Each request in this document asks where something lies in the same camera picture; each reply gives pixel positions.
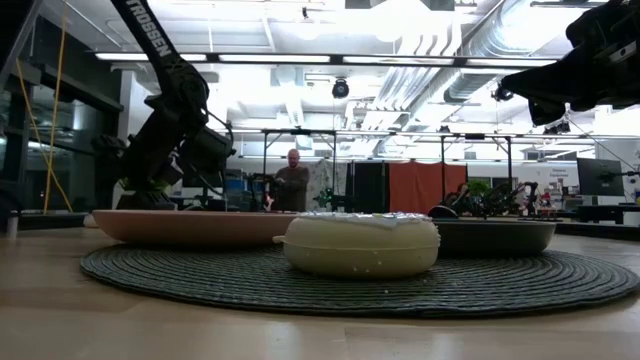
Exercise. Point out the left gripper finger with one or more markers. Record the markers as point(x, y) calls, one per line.
point(107, 170)
point(145, 162)

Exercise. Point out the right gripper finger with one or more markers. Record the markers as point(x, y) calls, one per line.
point(550, 96)
point(550, 75)

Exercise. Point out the large white blue frosted donut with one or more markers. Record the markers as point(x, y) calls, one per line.
point(360, 250)

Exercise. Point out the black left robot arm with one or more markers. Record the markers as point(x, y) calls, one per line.
point(150, 45)

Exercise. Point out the black ceiling spotlight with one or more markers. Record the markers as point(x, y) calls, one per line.
point(501, 93)
point(340, 89)

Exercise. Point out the pink plate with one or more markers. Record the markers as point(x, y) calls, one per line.
point(190, 227)

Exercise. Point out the black computer monitor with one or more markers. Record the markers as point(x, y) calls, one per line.
point(600, 177)

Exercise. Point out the green background plant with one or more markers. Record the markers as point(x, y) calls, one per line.
point(479, 187)

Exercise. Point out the long LED light bar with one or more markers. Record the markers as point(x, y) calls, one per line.
point(275, 58)

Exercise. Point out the black desk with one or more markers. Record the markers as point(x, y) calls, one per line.
point(605, 212)

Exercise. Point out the round dark woven placemat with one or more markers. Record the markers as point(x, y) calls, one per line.
point(200, 280)

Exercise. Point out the standing person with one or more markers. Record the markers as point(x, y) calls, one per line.
point(292, 185)

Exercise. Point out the seated person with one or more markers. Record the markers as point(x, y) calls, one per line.
point(460, 200)

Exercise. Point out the dark grey plate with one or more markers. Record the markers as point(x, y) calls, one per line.
point(495, 237)

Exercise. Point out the grey metal strut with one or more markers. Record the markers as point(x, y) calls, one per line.
point(22, 40)

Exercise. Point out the white patterned curtain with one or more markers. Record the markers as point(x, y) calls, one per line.
point(322, 180)

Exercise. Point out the orange curtain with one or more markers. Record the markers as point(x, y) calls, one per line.
point(415, 187)

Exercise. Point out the black curtain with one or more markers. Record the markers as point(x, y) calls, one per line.
point(367, 185)

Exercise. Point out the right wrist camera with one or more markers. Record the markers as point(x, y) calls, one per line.
point(622, 52)

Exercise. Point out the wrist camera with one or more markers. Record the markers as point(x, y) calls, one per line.
point(212, 150)
point(622, 52)

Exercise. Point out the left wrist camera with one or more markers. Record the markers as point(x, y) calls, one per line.
point(212, 150)

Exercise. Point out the silver ventilation duct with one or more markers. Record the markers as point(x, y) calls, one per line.
point(480, 50)

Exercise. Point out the black metal frame stand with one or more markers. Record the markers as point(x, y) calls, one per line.
point(475, 135)
point(300, 132)

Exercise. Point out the small grey post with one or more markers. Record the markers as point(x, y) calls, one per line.
point(12, 225)

